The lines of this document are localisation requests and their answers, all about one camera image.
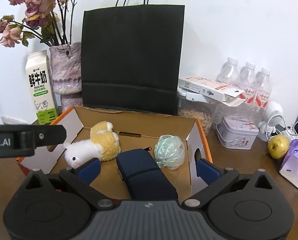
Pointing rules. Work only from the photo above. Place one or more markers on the white pink flat carton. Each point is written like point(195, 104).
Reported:
point(199, 89)

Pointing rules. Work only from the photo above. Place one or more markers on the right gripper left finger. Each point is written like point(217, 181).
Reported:
point(79, 179)

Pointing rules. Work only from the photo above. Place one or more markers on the yellow white plush toy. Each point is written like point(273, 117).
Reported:
point(103, 144)

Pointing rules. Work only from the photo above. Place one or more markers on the clear water bottle right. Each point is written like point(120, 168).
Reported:
point(263, 87)

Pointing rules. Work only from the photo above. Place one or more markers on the orange cardboard pumpkin box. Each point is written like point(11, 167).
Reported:
point(135, 130)

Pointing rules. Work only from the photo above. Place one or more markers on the clear water bottle middle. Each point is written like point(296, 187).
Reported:
point(246, 82)

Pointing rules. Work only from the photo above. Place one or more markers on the dried pink rose bouquet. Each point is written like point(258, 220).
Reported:
point(44, 20)

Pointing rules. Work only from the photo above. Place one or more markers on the navy blue zip case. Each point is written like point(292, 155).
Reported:
point(143, 177)

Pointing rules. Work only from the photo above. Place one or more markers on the yellow green pear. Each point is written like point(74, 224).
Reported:
point(278, 146)

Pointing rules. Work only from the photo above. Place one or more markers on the white floral tin box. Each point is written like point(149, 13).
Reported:
point(236, 133)

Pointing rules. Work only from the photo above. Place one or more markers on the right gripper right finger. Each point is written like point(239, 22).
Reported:
point(218, 182)

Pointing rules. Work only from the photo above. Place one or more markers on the white round camera device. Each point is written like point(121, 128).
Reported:
point(271, 117)

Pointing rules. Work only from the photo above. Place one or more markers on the purple white tissue pack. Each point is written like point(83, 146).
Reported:
point(289, 166)

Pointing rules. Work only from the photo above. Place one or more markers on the white green milk carton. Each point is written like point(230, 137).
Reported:
point(37, 72)

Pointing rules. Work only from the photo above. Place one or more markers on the clear container with seeds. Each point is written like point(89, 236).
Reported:
point(197, 106)

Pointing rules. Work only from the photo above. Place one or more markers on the clear water bottle left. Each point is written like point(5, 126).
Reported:
point(229, 73)

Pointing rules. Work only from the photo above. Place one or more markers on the iridescent white plastic bag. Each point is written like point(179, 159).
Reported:
point(169, 152)

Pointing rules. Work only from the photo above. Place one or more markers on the black paper shopping bag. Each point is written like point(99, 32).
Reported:
point(130, 57)

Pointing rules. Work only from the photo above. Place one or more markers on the purple textured vase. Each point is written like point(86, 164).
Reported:
point(65, 63)

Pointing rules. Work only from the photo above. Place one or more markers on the clear water bottle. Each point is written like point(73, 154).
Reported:
point(246, 82)
point(229, 73)
point(263, 87)

